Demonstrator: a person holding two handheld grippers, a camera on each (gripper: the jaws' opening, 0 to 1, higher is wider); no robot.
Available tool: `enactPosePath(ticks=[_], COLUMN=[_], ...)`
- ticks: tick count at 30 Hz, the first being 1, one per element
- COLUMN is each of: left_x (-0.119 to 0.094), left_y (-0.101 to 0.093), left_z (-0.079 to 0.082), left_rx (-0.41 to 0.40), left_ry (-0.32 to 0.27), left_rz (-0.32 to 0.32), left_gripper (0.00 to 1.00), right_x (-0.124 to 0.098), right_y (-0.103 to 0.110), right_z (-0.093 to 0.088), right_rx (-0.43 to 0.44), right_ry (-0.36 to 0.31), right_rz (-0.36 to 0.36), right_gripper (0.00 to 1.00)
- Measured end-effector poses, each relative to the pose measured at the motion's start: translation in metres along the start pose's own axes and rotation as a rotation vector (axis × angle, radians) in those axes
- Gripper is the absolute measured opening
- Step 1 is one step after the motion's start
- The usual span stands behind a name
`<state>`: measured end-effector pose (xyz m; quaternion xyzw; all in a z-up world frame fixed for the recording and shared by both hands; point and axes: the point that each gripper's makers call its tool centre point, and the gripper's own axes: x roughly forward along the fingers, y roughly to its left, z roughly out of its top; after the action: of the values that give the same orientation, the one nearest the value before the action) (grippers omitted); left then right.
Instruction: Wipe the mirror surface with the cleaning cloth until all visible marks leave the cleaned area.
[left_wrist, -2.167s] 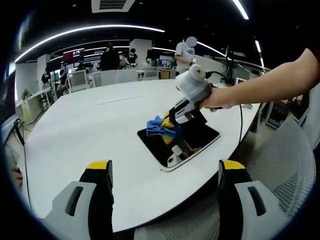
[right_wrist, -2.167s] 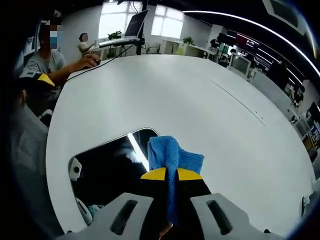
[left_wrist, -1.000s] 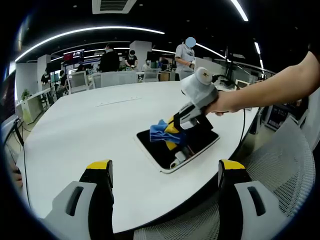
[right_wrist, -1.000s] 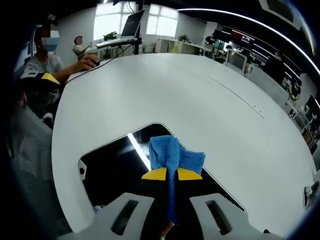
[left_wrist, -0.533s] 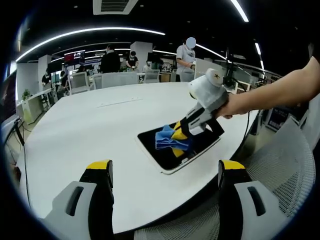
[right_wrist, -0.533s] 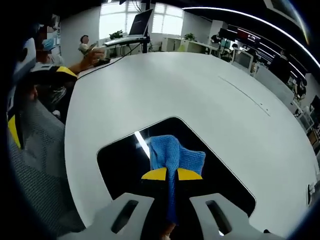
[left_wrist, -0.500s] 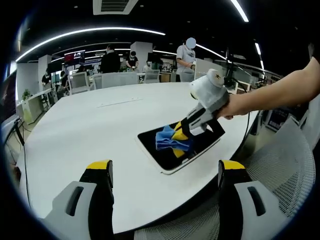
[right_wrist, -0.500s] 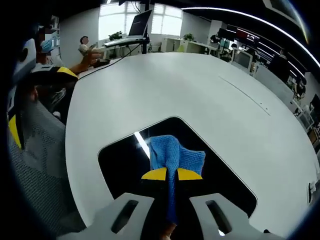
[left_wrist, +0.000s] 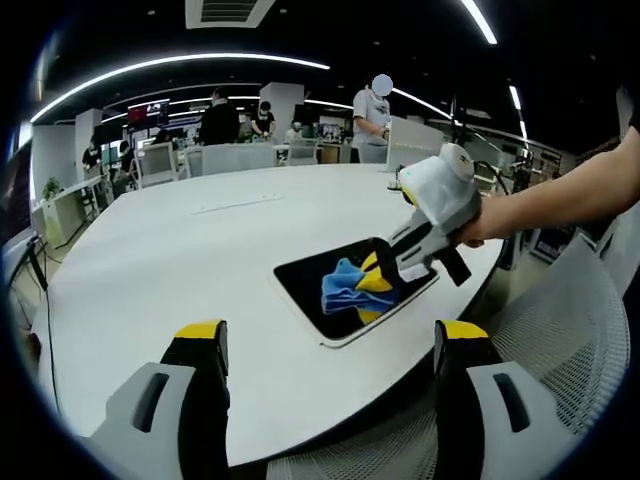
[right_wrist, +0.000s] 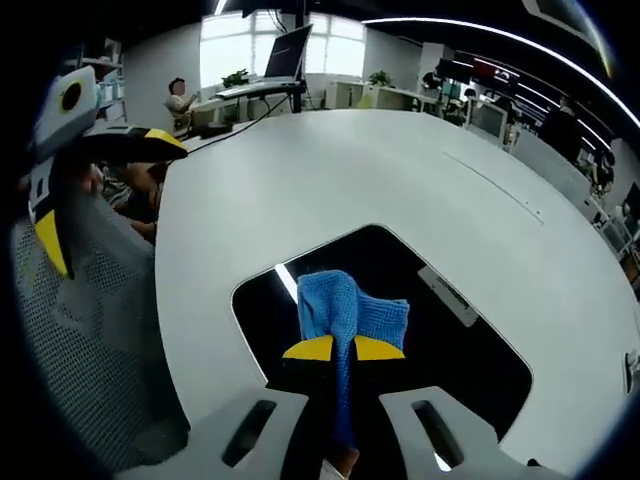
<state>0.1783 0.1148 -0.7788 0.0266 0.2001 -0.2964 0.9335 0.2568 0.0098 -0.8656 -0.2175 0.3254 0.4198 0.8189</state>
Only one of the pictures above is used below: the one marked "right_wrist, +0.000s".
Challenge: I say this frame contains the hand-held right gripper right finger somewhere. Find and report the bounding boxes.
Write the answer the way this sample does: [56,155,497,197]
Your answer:
[352,335,567,480]

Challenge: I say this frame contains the white shelving unit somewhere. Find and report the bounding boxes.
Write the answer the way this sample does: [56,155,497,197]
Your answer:
[93,39,127,122]

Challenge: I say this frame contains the black stand pole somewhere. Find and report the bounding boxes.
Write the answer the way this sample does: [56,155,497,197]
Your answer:
[290,0,307,114]

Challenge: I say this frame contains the bright window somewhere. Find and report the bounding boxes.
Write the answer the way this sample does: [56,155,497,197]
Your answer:
[199,8,367,77]

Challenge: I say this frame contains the blue cleaning cloth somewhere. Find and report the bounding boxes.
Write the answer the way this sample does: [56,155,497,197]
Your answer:
[296,269,411,452]

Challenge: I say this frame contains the thin black cable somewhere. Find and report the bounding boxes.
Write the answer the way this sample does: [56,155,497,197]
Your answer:
[183,96,294,154]

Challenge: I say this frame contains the curved ceiling light strip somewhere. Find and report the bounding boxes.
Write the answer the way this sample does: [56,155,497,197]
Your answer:
[359,17,640,129]

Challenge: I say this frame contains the wall display screen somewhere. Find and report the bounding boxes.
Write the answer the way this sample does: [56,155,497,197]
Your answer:
[472,58,522,85]

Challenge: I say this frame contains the person's right hand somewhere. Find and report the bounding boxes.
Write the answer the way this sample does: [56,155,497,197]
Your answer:
[319,446,362,480]

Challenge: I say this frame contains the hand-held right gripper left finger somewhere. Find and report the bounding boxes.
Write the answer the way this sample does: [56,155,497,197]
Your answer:
[114,334,336,480]

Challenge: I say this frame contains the white low cabinet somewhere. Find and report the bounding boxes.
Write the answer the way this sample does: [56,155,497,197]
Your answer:
[324,79,427,112]

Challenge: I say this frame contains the grey mesh office chair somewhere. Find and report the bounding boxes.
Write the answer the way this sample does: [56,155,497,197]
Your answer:
[12,187,192,476]

